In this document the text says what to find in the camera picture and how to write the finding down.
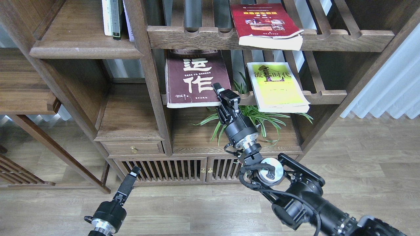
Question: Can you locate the thin white upright book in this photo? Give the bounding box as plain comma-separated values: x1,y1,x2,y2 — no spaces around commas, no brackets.
123,0,135,42

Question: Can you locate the white curtain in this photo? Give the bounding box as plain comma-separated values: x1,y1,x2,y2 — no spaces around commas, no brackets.
340,25,420,119

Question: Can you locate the yellow green book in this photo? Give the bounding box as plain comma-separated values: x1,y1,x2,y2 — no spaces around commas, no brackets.
246,62,310,113

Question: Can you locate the dark green upright book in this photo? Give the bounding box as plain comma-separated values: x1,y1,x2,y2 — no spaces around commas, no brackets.
109,0,123,41

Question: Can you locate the red book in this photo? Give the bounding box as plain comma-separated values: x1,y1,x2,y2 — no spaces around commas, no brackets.
230,3,303,51

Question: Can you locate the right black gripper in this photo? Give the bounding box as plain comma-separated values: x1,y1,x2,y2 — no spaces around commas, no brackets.
212,83,261,151

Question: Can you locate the wooden slatted chair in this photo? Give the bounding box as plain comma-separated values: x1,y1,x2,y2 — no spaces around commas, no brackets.
0,146,56,187

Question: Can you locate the green spider plant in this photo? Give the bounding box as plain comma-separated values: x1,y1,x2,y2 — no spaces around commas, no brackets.
190,72,313,147

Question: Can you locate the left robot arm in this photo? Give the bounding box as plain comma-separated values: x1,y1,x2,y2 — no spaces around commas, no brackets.
84,166,140,236

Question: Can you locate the dark maroon book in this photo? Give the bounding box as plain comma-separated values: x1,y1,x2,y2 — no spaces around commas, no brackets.
165,49,231,108

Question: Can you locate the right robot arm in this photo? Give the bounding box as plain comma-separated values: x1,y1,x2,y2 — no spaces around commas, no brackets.
212,83,403,236

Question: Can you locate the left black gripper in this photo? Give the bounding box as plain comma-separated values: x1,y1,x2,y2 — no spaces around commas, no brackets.
84,166,141,234

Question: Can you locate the brass drawer knob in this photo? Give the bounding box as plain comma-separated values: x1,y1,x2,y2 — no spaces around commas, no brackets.
130,146,138,154

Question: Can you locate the dark wooden bookshelf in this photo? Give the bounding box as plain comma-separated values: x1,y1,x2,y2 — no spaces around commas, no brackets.
1,0,419,185

